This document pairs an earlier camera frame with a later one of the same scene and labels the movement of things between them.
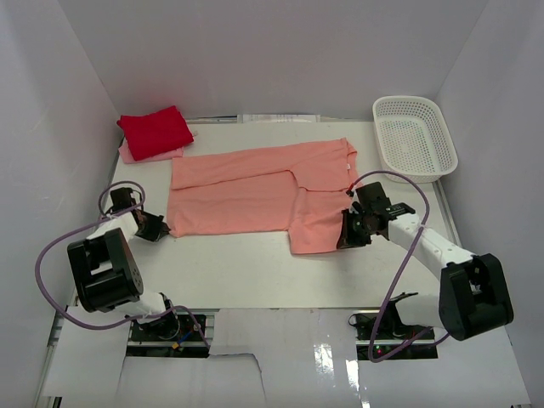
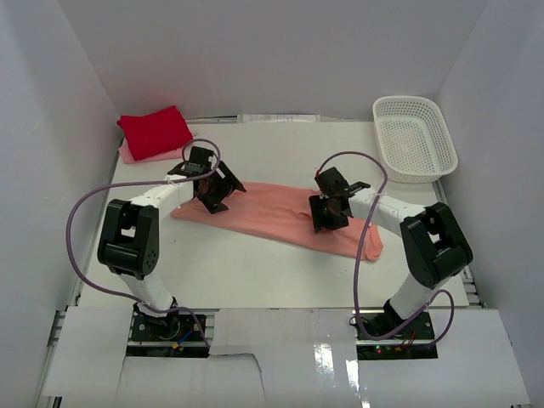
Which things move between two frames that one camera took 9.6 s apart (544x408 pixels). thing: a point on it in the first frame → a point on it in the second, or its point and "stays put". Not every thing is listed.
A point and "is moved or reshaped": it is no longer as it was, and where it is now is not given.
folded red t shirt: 155,133 stays put
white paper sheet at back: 279,118 stays put
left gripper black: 159,229 → 228,184
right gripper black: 348,240 → 316,203
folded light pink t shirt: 128,158 stays put
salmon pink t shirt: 302,189 is moved or reshaped
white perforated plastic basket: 413,138 stays put
